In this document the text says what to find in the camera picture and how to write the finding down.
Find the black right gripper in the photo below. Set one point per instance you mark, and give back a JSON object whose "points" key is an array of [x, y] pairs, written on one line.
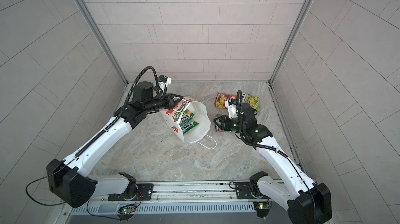
{"points": [[224, 122]]}

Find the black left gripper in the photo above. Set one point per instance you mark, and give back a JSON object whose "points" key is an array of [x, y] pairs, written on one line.
{"points": [[167, 99]]}

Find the green red snack packet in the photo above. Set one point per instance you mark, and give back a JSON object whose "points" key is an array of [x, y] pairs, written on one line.
{"points": [[218, 123]]}

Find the white paper bag red flowers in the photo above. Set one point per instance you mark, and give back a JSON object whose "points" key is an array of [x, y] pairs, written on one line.
{"points": [[173, 118]]}

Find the orange pink snack packet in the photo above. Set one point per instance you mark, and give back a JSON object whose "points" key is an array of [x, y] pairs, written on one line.
{"points": [[221, 98]]}

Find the green yellow snack packet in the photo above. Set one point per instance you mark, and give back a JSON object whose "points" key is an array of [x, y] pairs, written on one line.
{"points": [[253, 101]]}

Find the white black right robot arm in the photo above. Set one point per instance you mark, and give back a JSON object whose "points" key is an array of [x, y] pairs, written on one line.
{"points": [[305, 201]]}

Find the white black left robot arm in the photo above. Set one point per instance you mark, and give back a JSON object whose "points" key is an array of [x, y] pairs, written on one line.
{"points": [[69, 179]]}

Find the right green circuit board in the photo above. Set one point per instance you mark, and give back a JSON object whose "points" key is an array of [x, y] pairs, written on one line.
{"points": [[262, 209]]}

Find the green circuit board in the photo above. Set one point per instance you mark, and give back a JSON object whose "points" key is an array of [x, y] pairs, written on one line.
{"points": [[262, 209], [127, 209]]}

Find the left green circuit board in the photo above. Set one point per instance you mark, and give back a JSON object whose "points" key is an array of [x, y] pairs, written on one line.
{"points": [[127, 209]]}

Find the aluminium corner profile left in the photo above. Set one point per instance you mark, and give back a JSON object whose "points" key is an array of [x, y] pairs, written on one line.
{"points": [[99, 37]]}

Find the aluminium corner profile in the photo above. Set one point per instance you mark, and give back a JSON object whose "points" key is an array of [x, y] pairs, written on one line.
{"points": [[99, 37], [295, 30]]}

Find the aluminium corner profile right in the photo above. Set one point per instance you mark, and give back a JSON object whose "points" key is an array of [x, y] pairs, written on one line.
{"points": [[295, 30]]}

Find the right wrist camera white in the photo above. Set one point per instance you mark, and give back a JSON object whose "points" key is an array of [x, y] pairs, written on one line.
{"points": [[231, 107]]}

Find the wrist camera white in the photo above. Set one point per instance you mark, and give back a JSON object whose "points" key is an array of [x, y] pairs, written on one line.
{"points": [[231, 107], [164, 82]]}

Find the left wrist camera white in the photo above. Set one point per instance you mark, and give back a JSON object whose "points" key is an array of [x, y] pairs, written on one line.
{"points": [[164, 82]]}

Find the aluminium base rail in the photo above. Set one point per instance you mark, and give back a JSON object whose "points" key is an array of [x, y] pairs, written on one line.
{"points": [[193, 190]]}

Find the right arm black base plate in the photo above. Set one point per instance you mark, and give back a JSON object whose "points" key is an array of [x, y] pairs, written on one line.
{"points": [[249, 189]]}

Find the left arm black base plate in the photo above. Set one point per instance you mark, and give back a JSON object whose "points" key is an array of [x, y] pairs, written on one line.
{"points": [[133, 191]]}

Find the white slotted cable duct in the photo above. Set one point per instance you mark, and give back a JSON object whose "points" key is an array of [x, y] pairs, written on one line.
{"points": [[170, 208]]}

